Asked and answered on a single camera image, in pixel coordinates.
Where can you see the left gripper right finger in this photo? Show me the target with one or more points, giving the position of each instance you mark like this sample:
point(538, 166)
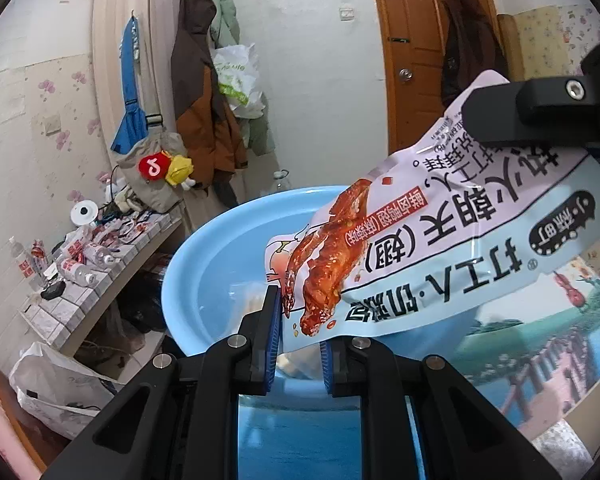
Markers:
point(423, 419)

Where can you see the chicken wing snack packet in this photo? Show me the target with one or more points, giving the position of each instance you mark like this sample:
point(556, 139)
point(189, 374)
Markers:
point(435, 230)

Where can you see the brown hooded jacket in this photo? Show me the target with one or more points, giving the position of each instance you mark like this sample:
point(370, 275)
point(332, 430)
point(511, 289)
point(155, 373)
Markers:
point(203, 117)

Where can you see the pale green garment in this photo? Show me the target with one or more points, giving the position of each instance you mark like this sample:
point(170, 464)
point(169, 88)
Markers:
point(224, 28)

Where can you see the white plastic bag on floor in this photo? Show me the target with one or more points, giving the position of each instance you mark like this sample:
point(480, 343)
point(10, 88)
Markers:
point(60, 392)

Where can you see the light wood wardrobe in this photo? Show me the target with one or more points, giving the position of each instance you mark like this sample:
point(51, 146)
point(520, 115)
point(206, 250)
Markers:
point(157, 33)

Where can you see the large water bottle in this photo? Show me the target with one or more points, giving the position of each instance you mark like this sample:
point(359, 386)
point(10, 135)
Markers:
point(280, 182)

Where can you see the pink bedding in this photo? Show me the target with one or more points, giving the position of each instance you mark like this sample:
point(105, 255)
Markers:
point(12, 452)

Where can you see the printed scenery table mat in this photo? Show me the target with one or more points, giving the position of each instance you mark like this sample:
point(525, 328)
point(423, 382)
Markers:
point(534, 355)

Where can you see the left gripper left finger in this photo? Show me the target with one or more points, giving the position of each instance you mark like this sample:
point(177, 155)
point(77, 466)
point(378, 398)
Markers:
point(178, 418)

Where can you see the white tape roll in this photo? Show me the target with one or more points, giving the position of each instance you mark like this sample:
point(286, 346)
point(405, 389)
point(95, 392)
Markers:
point(84, 213)

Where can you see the light blue plastic basin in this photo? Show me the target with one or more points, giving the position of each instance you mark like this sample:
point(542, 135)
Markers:
point(220, 268)

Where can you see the dark jacket on door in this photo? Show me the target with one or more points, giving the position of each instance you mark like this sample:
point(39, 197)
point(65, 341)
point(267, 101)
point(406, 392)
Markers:
point(471, 48)

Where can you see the grey canvas bag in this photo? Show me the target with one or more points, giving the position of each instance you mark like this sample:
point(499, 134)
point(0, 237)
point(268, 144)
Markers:
point(156, 195)

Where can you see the wooden door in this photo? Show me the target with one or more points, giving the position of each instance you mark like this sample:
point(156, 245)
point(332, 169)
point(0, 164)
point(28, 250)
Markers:
point(413, 37)

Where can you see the blue hanging strap bag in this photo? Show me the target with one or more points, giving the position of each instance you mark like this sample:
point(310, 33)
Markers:
point(133, 125)

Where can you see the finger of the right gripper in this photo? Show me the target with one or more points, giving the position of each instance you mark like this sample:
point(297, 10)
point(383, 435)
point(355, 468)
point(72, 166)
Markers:
point(557, 111)

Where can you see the red yellow plush toy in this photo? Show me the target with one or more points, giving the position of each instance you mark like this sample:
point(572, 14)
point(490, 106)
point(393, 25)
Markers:
point(176, 170)

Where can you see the tiled low shelf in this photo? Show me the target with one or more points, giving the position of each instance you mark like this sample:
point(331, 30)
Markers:
point(64, 322)

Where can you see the wall light switch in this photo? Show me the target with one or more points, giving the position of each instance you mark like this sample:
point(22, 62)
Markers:
point(346, 13)

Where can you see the white green plastic bag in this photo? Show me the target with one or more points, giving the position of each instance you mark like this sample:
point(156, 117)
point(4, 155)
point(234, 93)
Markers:
point(239, 79)

